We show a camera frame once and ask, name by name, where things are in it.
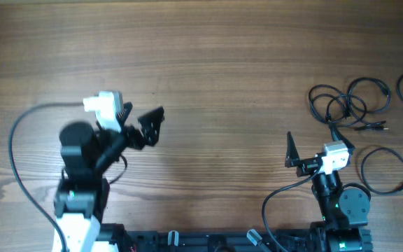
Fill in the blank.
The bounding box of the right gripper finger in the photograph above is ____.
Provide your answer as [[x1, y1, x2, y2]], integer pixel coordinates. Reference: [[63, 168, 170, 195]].
[[330, 125, 355, 154], [285, 132, 300, 167]]

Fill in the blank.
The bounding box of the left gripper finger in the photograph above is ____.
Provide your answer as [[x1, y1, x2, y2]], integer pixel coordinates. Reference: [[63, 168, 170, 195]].
[[138, 106, 164, 146], [117, 101, 133, 127]]

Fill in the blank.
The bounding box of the black USB cable bundle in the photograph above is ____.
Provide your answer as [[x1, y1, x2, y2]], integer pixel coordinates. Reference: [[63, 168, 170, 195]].
[[308, 83, 369, 129]]

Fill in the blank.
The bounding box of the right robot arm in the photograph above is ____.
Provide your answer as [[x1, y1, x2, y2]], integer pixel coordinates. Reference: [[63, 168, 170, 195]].
[[285, 126, 374, 252]]

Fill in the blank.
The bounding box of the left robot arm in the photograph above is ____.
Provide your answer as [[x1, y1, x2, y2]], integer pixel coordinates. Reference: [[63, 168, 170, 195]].
[[52, 102, 164, 251]]

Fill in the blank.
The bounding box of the right camera cable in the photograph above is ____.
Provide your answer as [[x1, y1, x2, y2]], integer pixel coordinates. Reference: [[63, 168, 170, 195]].
[[261, 166, 323, 252]]

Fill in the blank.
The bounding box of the camera cable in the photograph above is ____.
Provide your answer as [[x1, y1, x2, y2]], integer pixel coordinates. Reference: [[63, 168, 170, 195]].
[[261, 166, 323, 252], [8, 101, 85, 252]]

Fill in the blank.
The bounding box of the right grey rail clip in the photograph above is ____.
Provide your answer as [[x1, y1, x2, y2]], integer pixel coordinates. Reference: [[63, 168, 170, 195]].
[[246, 229, 262, 246]]

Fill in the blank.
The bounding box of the grey rail clip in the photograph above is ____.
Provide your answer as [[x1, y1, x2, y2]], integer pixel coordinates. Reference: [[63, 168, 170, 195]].
[[167, 230, 179, 247], [246, 229, 262, 246]]

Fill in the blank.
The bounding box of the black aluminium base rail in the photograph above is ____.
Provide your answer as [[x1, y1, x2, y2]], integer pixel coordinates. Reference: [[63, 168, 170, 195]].
[[96, 229, 374, 252]]

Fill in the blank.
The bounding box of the left grey rail clip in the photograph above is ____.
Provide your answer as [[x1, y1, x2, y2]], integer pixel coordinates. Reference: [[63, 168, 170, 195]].
[[167, 230, 179, 247]]

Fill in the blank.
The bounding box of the left camera cable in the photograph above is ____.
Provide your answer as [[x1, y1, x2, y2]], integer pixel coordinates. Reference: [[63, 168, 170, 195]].
[[8, 101, 85, 252]]

